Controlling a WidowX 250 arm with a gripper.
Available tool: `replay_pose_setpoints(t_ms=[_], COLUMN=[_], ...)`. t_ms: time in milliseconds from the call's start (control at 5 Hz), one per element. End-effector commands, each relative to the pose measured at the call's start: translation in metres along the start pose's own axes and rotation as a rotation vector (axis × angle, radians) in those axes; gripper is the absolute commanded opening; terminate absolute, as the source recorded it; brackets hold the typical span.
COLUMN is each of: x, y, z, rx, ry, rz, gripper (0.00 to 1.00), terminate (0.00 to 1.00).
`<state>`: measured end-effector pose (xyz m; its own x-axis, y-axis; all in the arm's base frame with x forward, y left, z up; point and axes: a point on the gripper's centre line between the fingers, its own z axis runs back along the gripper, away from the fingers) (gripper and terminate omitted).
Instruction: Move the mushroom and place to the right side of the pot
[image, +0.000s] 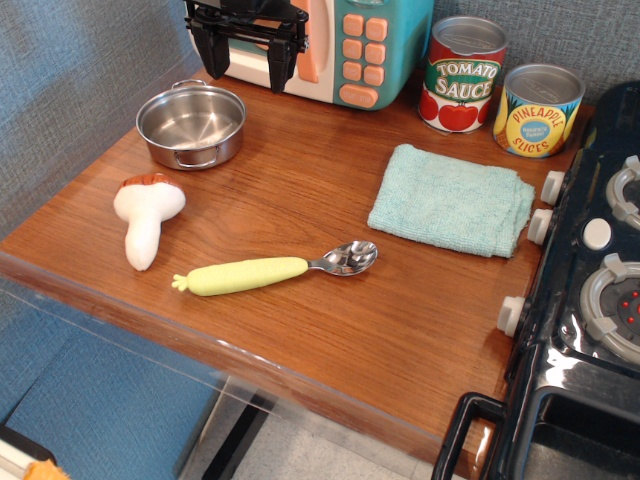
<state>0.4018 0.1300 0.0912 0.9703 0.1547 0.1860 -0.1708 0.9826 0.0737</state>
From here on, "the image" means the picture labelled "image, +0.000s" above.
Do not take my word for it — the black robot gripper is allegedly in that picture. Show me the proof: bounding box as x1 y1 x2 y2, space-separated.
185 1 309 93

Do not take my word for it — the plush white brown mushroom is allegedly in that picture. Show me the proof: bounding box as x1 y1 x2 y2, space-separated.
113 173 186 271

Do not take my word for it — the small steel pot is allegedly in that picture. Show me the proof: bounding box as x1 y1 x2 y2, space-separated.
136 79 247 171

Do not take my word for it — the teal toy microwave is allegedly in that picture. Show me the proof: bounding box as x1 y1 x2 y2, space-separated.
187 0 435 112

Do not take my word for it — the tomato sauce can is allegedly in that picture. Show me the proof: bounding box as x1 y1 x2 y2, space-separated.
418 16 508 133

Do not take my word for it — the folded light blue cloth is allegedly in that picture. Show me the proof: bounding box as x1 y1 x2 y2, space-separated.
368 144 535 258

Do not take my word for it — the pineapple slices can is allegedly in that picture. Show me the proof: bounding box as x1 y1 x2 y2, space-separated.
493 64 585 159

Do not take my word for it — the upper white stove knob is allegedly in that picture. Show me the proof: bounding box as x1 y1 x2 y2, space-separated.
540 170 565 206

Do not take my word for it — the white stove knob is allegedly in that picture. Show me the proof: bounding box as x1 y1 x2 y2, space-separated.
497 296 525 338
527 209 553 245
540 170 565 206

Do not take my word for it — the middle white stove knob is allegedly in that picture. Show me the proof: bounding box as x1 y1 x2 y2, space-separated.
527 209 553 245

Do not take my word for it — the lower white stove knob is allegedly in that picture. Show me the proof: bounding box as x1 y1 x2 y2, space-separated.
497 296 525 338

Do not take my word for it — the orange plush object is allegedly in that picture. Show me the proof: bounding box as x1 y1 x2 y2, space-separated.
22 460 70 480

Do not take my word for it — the black toy stove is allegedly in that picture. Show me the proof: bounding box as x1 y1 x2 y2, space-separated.
433 81 639 479

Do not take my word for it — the yellow handled metal spoon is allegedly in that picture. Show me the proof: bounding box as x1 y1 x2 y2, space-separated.
171 240 378 296

